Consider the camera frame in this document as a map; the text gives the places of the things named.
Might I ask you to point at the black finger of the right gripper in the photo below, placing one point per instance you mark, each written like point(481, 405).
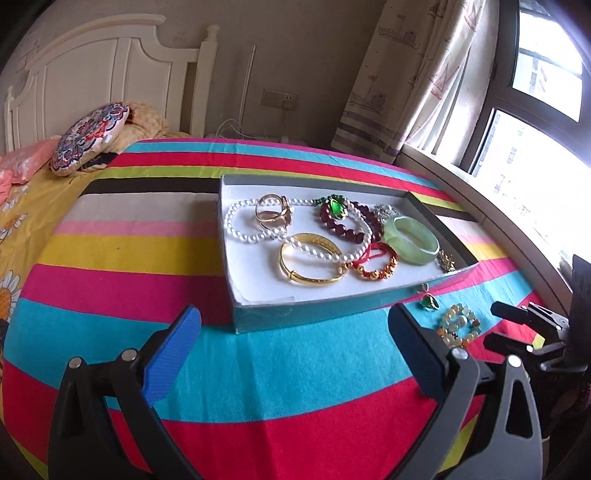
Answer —
point(506, 346)

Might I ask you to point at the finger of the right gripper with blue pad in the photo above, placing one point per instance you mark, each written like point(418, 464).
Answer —
point(525, 314)

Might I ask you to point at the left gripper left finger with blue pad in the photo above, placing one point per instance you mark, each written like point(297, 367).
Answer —
point(83, 443)

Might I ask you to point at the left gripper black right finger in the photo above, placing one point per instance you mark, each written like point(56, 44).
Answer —
point(506, 442)

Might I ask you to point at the gold pin brooch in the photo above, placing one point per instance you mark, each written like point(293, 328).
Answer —
point(446, 262)

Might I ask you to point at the green jade bangle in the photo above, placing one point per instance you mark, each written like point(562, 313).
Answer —
point(413, 241)

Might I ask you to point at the silver rhinestone pearl brooch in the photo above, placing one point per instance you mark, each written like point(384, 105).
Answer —
point(384, 212)

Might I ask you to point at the gold bangle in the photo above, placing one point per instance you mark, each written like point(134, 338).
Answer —
point(310, 259)

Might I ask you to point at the green gem pendant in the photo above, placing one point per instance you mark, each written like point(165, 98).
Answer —
point(332, 206)

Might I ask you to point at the grey jewelry tray box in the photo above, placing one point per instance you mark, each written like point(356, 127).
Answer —
point(258, 213)

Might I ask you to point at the yellow floral bedsheet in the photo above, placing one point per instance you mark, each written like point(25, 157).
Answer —
point(28, 217)

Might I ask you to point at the embroidered round pillow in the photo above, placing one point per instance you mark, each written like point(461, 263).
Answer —
point(88, 137)

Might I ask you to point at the beige plush blanket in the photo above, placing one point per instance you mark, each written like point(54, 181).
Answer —
point(144, 122)

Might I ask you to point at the striped patterned curtain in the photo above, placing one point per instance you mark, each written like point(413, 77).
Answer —
point(423, 80)

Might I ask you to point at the pink folded quilt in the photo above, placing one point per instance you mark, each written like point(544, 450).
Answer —
point(19, 166)

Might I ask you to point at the white nightstand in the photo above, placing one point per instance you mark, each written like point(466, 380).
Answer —
point(276, 140)

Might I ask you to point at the white wooden headboard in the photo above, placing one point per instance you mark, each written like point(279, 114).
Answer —
point(115, 58)

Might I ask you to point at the window frame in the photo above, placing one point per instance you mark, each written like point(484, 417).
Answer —
point(529, 254)

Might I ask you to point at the wall power outlet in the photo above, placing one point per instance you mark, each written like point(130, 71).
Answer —
point(279, 100)

